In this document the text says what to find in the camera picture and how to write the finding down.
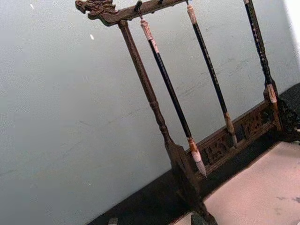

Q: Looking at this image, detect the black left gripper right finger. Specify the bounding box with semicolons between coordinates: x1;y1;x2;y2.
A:
191;213;206;225

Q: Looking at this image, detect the black table cloth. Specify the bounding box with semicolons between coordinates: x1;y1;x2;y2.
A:
86;82;300;225

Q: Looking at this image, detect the pale felt mat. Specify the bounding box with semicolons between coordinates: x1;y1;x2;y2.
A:
168;140;300;225

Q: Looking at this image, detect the large black calligraphy brush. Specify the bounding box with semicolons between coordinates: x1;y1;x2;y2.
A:
140;18;208;180

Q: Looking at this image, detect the black brush with pale tip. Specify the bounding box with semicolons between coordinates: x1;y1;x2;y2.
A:
242;0;279;105

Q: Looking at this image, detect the slim black calligraphy brush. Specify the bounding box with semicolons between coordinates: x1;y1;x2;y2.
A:
186;4;239;150

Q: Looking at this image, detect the carved dark wooden brush rack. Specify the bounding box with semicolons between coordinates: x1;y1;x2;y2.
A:
75;0;300;225

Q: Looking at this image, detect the plain pale wall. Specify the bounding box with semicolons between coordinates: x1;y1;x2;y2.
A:
0;0;300;225

